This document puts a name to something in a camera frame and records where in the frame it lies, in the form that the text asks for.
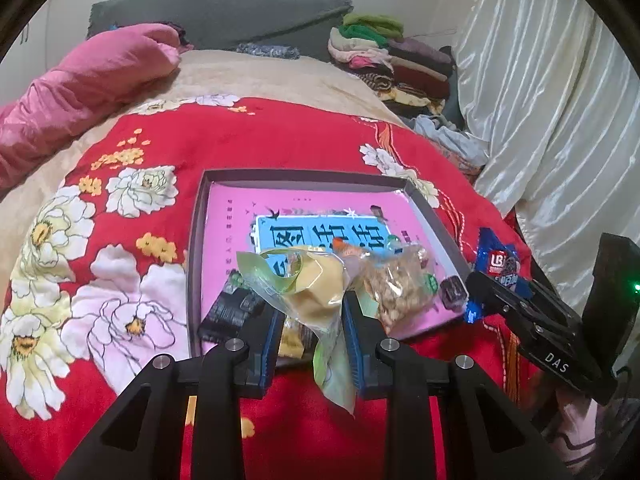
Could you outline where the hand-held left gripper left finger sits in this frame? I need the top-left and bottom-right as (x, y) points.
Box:
(55, 305), (286, 480)

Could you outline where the white satin curtain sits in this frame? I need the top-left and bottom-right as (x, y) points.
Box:
(457, 0), (640, 301)

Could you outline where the pile of folded clothes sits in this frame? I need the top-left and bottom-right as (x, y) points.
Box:
(327, 11), (458, 118)

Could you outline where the red floral blanket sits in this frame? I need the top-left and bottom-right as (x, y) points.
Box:
(0, 95), (541, 480)

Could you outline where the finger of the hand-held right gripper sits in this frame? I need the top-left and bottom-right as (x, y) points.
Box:
(465, 270), (538, 333)
(505, 275), (576, 318)

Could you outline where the grey headboard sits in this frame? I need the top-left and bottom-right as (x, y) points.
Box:
(87, 0), (353, 63)

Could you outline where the yellow cow print snack packet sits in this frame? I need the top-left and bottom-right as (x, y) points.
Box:
(277, 320), (318, 361)

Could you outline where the dark brown candy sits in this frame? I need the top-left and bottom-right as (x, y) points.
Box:
(439, 275), (471, 308)

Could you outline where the light blue cloth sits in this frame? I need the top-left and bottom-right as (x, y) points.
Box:
(412, 114), (488, 166)

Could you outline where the pink and blue book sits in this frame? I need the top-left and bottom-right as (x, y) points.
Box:
(202, 182), (466, 356)

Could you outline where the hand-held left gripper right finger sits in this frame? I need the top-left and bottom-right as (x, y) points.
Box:
(341, 290), (573, 480)

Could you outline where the blue cookie packet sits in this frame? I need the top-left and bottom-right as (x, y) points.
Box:
(465, 227), (526, 323)

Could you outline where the tall orange snack packet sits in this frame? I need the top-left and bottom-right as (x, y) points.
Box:
(330, 237), (373, 291)

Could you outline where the clear floss cake packet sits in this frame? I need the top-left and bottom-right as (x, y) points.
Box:
(360, 245), (436, 336)

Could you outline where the pink pillow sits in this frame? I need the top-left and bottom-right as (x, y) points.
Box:
(0, 22), (183, 191)

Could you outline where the pale green pastry packet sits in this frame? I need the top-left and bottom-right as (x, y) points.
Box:
(235, 247), (358, 416)

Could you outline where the black and green snack packet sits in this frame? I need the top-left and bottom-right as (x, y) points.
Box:
(196, 270), (266, 346)

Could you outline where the dark patterned cloth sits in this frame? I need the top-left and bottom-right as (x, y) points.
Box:
(235, 42), (301, 60)

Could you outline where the dark shallow cardboard box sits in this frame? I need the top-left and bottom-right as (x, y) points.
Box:
(186, 169), (473, 358)

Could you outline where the beige bed sheet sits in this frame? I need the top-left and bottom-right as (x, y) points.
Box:
(0, 47), (411, 206)

